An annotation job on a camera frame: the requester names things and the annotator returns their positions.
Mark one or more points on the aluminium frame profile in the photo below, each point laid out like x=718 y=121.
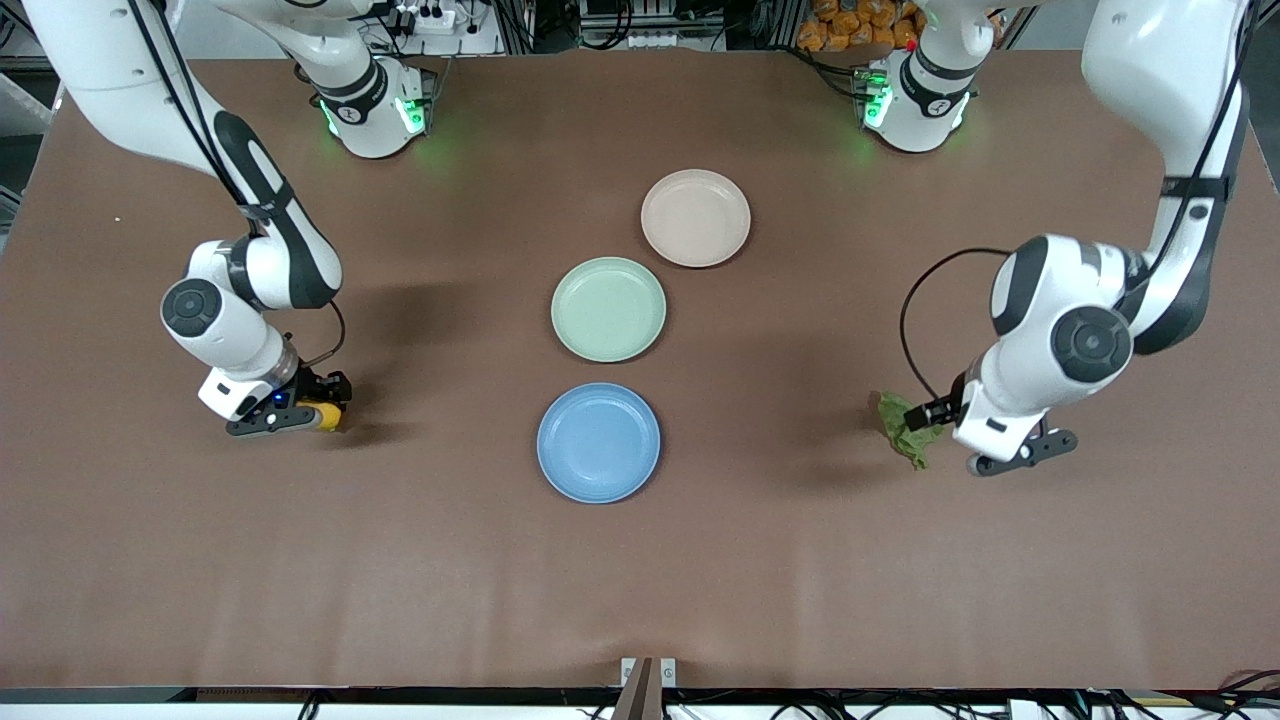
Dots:
x=15 y=25
x=1268 y=25

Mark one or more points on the yellow lemon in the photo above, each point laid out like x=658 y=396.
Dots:
x=326 y=418

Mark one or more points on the white power strip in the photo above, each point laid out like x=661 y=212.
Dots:
x=640 y=40
x=440 y=20

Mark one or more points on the green lettuce leaf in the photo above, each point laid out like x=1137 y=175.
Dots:
x=905 y=436

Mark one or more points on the silver metal bracket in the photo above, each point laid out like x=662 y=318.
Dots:
x=648 y=672

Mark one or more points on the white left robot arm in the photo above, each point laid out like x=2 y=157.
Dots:
x=1150 y=60

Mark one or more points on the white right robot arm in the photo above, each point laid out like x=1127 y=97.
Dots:
x=100 y=60

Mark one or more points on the light green plate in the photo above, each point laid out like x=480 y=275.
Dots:
x=608 y=310

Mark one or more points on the bag of oranges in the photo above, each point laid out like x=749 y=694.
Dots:
x=860 y=22

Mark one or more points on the blue plate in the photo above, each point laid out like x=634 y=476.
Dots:
x=598 y=443

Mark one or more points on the brown table cover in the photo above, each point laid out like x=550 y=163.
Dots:
x=300 y=560

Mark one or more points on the beige plate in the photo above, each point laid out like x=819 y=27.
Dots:
x=696 y=218

